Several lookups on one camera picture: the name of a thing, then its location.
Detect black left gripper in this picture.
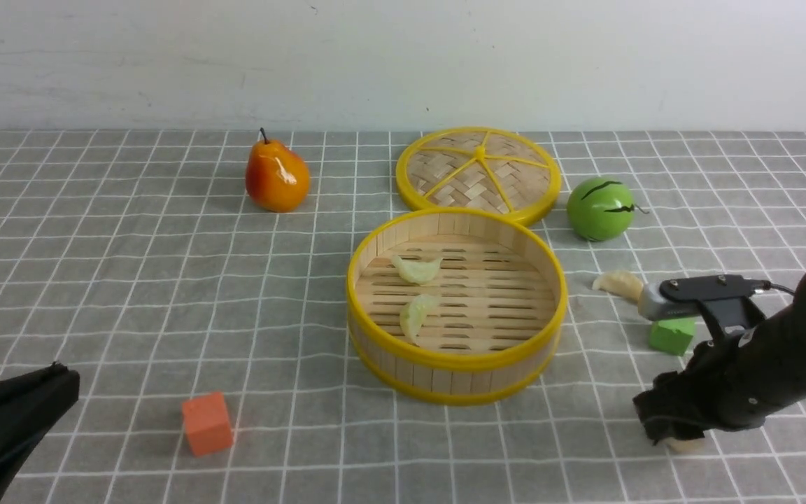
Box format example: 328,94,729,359
0,363,80,501

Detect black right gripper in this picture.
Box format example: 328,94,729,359
632,340,787,445

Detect white dumpling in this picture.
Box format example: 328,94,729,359
663,436,707,454
591,270,645,304

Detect pale green dumpling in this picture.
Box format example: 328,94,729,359
399,294,441,345
391,255,444,285

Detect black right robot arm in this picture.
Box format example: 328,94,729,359
633,274,806,444

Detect bamboo steamer tray yellow rim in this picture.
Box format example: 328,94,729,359
346,208,568,405

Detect woven bamboo steamer lid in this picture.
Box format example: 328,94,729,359
394,127,562,226

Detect green foam cube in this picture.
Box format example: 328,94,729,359
647,318,696,356

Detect orange foam cube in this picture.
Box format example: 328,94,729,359
181,391,234,457

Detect green toy melon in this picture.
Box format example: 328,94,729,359
566,176,650,242

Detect grey checkered tablecloth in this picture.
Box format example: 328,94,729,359
0,130,806,503

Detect orange yellow toy pear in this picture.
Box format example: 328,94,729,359
244,127,311,213

